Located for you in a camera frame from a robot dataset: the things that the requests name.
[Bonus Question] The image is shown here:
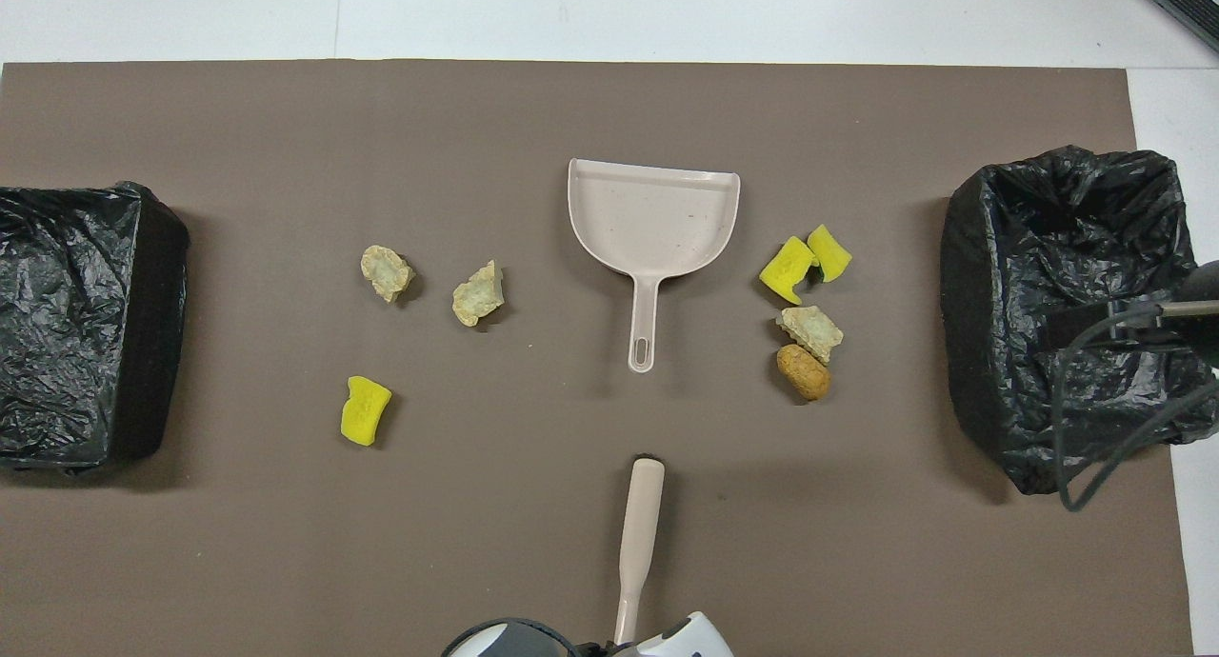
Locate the brown bread roll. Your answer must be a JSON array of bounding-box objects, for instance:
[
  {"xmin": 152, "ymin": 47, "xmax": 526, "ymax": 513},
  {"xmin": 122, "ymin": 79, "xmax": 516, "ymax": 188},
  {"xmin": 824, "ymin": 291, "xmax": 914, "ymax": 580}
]
[{"xmin": 776, "ymin": 344, "xmax": 832, "ymax": 402}]

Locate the brown table mat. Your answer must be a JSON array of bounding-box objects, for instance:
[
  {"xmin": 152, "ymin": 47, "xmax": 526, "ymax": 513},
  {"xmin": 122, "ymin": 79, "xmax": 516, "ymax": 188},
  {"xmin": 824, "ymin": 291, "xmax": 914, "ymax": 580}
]
[{"xmin": 0, "ymin": 60, "xmax": 1194, "ymax": 657}]

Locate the black bag lined bin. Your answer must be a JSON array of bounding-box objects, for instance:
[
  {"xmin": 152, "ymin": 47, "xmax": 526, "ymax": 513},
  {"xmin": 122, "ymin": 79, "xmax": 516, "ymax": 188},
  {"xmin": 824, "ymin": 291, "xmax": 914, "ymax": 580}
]
[
  {"xmin": 0, "ymin": 182, "xmax": 190, "ymax": 475},
  {"xmin": 940, "ymin": 145, "xmax": 1219, "ymax": 495}
]

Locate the yellow green sponge piece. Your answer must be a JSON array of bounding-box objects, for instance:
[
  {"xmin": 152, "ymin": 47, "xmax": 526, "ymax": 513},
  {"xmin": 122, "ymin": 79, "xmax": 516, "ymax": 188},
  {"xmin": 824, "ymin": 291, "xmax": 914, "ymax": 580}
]
[
  {"xmin": 759, "ymin": 236, "xmax": 819, "ymax": 306},
  {"xmin": 807, "ymin": 224, "xmax": 853, "ymax": 284},
  {"xmin": 340, "ymin": 376, "xmax": 393, "ymax": 446}
]

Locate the beige trash chunk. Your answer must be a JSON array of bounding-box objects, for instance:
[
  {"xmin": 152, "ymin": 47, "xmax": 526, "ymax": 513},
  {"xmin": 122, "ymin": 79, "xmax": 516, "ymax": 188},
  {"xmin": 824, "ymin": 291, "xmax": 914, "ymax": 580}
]
[
  {"xmin": 776, "ymin": 306, "xmax": 845, "ymax": 365},
  {"xmin": 451, "ymin": 260, "xmax": 506, "ymax": 329},
  {"xmin": 360, "ymin": 245, "xmax": 417, "ymax": 304}
]

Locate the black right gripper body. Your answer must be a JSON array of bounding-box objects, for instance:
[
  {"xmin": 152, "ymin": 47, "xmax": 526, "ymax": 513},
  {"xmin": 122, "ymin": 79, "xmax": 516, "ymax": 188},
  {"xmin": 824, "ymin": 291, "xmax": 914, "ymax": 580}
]
[{"xmin": 1176, "ymin": 260, "xmax": 1219, "ymax": 363}]

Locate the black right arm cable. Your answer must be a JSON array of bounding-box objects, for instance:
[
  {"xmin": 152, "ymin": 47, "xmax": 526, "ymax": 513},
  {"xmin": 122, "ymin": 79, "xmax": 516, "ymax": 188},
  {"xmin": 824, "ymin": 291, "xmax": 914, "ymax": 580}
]
[{"xmin": 1052, "ymin": 300, "xmax": 1219, "ymax": 513}]

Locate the beige hand brush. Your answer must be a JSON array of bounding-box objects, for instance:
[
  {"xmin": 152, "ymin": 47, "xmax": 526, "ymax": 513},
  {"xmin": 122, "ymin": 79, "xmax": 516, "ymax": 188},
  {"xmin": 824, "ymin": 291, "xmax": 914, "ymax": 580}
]
[{"xmin": 612, "ymin": 455, "xmax": 667, "ymax": 647}]

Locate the beige plastic dustpan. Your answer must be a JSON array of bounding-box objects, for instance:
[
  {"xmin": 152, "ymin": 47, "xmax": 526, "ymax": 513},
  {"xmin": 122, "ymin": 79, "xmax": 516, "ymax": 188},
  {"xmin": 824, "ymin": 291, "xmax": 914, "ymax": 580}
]
[{"xmin": 568, "ymin": 158, "xmax": 742, "ymax": 373}]

